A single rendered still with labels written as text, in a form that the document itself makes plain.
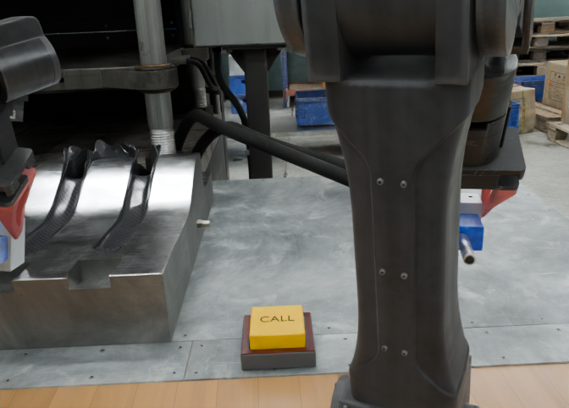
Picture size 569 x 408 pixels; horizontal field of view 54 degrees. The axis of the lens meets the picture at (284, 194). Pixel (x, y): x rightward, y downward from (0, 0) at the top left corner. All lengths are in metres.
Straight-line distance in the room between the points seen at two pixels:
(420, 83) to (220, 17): 1.22
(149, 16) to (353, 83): 1.11
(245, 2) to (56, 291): 0.94
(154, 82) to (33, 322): 0.74
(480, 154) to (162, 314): 0.39
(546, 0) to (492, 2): 7.56
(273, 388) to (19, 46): 0.42
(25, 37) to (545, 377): 0.62
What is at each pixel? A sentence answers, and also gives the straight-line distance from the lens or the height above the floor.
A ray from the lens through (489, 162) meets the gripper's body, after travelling 0.58.
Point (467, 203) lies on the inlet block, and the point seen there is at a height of 0.95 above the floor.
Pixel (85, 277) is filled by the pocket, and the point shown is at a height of 0.87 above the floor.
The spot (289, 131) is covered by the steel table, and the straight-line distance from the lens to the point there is 4.24.
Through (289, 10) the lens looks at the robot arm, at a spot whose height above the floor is 1.17.
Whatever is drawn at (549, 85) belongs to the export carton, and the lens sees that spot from 5.88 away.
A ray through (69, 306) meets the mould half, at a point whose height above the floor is 0.85.
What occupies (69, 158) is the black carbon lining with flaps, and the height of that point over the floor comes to 0.94.
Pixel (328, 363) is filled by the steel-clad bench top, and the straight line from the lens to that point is 0.63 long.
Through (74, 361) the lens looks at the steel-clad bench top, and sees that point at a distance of 0.69.
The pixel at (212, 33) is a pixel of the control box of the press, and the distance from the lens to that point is 1.44.
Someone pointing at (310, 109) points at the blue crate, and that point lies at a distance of 4.34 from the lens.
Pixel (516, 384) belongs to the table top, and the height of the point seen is 0.80.
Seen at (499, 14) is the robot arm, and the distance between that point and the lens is 0.22.
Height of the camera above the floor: 1.17
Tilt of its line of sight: 19 degrees down
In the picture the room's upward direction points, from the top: 2 degrees counter-clockwise
